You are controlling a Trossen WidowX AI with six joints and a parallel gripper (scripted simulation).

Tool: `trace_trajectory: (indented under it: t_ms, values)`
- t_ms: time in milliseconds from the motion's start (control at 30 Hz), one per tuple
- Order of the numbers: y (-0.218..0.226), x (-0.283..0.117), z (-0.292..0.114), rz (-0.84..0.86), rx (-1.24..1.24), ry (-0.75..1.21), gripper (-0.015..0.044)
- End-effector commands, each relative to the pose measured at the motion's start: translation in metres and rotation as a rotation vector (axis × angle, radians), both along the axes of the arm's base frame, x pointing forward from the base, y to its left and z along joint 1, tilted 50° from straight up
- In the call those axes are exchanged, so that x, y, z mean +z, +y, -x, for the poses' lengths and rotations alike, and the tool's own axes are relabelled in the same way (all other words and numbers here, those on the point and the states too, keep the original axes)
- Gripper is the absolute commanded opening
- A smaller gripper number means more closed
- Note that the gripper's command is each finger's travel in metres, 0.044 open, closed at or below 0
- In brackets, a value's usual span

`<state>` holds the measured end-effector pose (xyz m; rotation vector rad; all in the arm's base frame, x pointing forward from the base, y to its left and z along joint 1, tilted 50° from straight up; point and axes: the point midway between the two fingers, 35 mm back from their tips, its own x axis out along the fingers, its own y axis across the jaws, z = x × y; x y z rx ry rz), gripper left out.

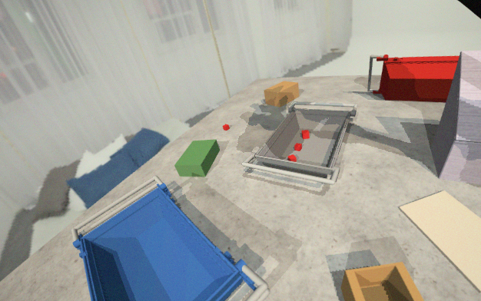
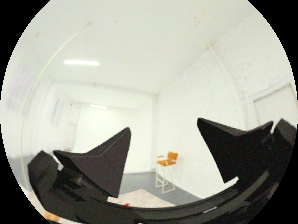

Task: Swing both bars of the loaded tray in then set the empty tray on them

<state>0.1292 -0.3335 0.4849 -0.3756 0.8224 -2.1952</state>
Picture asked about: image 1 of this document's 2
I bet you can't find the green rectangular block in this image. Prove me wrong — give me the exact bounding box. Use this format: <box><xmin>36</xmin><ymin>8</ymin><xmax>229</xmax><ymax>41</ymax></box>
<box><xmin>174</xmin><ymin>139</ymin><xmax>220</xmax><ymax>177</ymax></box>

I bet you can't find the tan rectangular block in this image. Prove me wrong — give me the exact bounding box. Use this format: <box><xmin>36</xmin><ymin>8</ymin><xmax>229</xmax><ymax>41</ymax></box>
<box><xmin>264</xmin><ymin>81</ymin><xmax>299</xmax><ymax>108</ymax></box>

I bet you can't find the red plastic tray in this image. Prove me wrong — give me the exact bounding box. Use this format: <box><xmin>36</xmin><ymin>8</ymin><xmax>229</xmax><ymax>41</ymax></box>
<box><xmin>367</xmin><ymin>55</ymin><xmax>459</xmax><ymax>103</ymax></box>

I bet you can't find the orange open-top tray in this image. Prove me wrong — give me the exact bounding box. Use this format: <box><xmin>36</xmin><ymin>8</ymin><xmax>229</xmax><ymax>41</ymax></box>
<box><xmin>340</xmin><ymin>262</ymin><xmax>423</xmax><ymax>301</ymax></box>

